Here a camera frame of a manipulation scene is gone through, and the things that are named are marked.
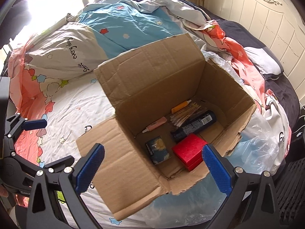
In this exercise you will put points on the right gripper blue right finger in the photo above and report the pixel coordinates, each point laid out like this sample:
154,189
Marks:
262,209

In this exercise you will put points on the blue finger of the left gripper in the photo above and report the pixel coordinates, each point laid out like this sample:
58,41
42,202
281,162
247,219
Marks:
47,166
26,123

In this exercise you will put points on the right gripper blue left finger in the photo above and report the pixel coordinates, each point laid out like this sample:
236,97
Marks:
44,210

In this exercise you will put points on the red gift box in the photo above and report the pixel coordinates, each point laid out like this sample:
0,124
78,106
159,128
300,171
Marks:
189,151

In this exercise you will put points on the dark blue bottle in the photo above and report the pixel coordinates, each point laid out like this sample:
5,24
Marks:
196,125

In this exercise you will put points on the starry night tissue pack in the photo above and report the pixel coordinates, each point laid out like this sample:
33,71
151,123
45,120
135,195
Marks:
157,150

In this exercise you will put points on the cotton swab bag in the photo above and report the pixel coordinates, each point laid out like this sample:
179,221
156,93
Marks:
189,112

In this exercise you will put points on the orange tube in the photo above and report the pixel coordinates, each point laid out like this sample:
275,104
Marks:
180,106

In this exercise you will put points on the pink cream tube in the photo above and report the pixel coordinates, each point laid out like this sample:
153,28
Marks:
155,124

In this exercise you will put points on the clear plastic bag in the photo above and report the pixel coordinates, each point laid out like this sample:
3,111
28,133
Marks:
255,153

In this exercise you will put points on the star patterned pillow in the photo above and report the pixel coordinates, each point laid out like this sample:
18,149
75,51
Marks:
68,52

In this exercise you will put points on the dark navy blanket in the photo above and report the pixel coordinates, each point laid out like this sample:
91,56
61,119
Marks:
281,87

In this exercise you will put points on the brown cardboard box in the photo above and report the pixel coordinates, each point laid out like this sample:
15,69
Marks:
143,85

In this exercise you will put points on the star patterned bed sheet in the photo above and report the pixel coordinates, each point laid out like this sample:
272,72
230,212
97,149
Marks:
72,107

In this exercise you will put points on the white grey pillow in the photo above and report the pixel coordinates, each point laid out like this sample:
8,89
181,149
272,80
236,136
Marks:
266,62

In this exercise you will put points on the cream wooden headboard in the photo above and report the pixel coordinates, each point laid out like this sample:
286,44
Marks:
276,23

